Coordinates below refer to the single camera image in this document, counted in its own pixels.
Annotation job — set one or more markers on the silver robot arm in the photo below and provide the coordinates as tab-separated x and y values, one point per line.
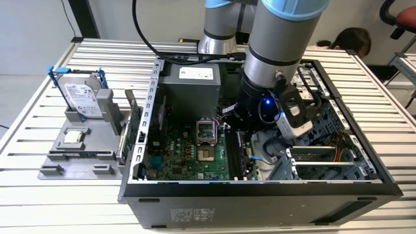
279	48

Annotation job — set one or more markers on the black RAM slot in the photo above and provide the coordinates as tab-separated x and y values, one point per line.
233	151
229	151
245	168

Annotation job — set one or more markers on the thin metal locking lever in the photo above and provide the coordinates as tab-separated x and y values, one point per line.
215	132

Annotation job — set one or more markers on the grey power supply unit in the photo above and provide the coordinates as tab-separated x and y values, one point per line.
191	97

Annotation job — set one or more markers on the optical disc drive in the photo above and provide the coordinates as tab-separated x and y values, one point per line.
308	73

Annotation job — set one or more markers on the CPU socket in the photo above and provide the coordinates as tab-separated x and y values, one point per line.
205	153

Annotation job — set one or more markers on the green motherboard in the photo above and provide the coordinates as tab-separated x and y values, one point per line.
212	168

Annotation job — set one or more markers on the grey metal disk bay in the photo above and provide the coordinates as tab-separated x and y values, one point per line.
324	161

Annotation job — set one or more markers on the green graphics card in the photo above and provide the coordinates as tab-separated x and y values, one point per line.
131	126

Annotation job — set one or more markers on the person with dark hair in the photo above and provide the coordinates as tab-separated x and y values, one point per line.
352	40

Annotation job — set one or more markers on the black PC case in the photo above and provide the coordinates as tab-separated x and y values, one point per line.
227	209

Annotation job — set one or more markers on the grey parts rack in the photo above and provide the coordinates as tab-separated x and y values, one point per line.
97	136

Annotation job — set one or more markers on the hard disk in blue carrier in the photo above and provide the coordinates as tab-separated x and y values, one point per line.
79	97

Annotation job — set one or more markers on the silver CPU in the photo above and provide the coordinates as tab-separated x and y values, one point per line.
72	137

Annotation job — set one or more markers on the red office chair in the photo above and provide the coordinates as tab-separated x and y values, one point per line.
408	14

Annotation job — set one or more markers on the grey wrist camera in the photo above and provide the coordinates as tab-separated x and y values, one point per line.
289	130

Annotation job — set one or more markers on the black stand post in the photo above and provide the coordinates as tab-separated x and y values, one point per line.
85	19

